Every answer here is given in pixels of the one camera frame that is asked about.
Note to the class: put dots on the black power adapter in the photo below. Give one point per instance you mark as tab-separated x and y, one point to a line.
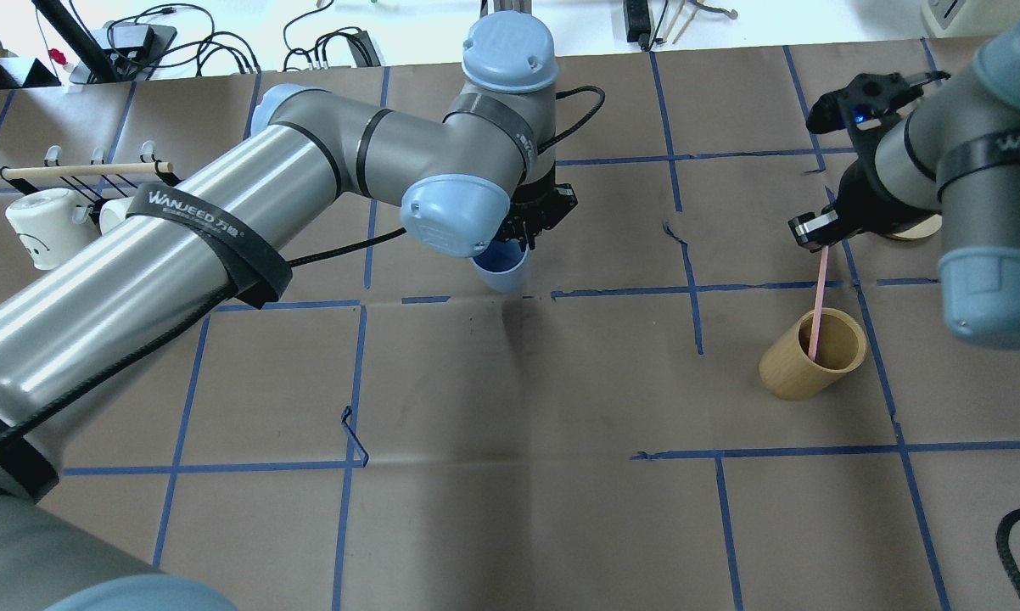
638	25

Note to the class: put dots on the black wire mug rack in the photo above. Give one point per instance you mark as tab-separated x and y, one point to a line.
98	181

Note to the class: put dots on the aluminium frame post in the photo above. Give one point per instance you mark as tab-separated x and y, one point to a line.
486	7

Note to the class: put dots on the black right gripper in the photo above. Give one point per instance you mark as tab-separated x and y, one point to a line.
868	200

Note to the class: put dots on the white plain mug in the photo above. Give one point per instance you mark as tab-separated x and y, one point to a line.
113	213

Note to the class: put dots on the silver toaster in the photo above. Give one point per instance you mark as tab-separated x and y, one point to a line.
960	18

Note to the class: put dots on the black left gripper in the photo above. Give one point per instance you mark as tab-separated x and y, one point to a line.
537	212

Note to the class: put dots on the white smiley mug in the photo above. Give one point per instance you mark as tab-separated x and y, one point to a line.
52	226

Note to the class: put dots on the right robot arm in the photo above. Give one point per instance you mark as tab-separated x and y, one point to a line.
937	144

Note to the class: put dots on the pink chopstick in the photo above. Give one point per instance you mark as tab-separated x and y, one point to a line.
818	301

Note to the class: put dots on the bamboo cylinder holder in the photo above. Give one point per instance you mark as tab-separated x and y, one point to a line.
788	373

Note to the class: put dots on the light blue plastic cup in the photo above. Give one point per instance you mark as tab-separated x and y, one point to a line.
503	266

